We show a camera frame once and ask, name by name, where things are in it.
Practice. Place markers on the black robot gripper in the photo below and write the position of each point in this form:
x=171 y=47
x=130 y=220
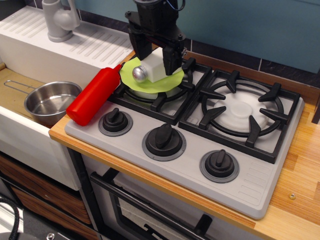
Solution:
x=155 y=22

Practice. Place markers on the white salt shaker silver cap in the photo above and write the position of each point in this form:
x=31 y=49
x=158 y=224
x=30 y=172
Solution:
x=152 y=68

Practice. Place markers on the red ketchup bottle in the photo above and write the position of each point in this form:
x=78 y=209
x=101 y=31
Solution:
x=94 y=95

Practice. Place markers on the light green plate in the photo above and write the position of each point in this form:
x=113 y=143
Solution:
x=163 y=85

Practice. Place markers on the stainless steel pot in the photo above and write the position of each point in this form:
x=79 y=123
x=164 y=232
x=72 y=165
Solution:
x=47 y=104

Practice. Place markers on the black left burner grate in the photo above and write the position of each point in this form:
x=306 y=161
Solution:
x=165 y=106

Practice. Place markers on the black burner grate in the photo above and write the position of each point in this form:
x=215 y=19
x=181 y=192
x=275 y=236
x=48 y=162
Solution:
x=165 y=106
x=243 y=114

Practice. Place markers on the black left stove knob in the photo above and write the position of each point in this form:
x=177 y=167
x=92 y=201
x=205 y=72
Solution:
x=115 y=123

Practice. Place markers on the black stove knob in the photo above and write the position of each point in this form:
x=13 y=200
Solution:
x=115 y=123
x=164 y=143
x=219 y=166

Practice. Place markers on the black middle stove knob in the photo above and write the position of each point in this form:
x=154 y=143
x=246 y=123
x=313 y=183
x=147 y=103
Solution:
x=164 y=143

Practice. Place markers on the grey toy faucet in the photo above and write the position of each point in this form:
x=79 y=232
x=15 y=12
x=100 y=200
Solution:
x=60 y=22

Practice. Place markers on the grey toy stove top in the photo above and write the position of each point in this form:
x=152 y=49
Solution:
x=250 y=193

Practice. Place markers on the black right burner grate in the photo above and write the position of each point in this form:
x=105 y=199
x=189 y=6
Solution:
x=243 y=114

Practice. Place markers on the black right stove knob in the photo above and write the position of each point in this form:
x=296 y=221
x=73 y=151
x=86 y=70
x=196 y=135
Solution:
x=219 y=166

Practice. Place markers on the wooden drawer cabinet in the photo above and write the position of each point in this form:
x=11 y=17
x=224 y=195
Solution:
x=47 y=198

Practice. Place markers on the oven door with black handle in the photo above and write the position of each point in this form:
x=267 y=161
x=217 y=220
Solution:
x=148 y=214

